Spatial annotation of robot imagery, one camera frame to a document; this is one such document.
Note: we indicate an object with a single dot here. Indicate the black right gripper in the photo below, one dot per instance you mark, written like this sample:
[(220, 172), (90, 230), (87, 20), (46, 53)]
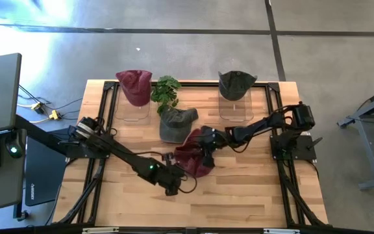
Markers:
[(213, 139)]

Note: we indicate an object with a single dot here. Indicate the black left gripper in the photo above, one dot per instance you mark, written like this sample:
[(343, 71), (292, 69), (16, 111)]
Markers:
[(172, 177)]

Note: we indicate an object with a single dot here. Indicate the maroon baseball cap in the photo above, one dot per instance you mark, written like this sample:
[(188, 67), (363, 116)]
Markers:
[(135, 87), (190, 159)]

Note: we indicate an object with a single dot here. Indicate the olive green baseball cap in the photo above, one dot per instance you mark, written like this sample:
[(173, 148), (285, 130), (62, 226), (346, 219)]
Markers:
[(174, 130), (235, 86)]

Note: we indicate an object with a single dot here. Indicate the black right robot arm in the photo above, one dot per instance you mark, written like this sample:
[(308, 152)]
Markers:
[(258, 125)]

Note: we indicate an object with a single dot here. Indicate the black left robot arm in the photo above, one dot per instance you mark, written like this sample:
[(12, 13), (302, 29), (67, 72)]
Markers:
[(125, 156)]

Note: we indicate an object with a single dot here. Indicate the clear acrylic hat stand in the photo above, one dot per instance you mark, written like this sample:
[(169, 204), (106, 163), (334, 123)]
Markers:
[(132, 113), (235, 112)]

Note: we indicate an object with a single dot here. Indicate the green plant in white pot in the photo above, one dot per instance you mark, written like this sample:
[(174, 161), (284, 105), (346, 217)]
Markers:
[(166, 92)]

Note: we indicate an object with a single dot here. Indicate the black cabinet with white logo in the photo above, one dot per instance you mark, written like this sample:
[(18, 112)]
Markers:
[(44, 175)]

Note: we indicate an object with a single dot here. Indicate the black desk foot bar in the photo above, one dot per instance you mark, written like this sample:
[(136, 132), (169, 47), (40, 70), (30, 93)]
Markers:
[(34, 130)]

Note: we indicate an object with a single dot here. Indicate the grey metal table legs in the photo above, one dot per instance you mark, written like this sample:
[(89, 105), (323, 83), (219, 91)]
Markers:
[(367, 156)]

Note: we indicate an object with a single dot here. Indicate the black computer mouse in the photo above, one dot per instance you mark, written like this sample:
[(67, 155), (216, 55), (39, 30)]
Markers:
[(13, 149)]

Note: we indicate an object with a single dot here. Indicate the low grey desk surface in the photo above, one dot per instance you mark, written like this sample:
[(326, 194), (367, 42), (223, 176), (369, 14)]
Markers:
[(2, 188)]

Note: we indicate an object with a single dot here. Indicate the white mounting bracket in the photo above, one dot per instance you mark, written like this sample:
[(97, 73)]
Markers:
[(101, 230), (281, 231)]

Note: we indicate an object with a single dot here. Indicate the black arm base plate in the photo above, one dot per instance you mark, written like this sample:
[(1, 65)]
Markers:
[(76, 152), (304, 151)]

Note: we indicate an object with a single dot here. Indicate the black aluminium rig frame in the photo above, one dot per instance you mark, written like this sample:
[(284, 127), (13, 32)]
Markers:
[(108, 85)]

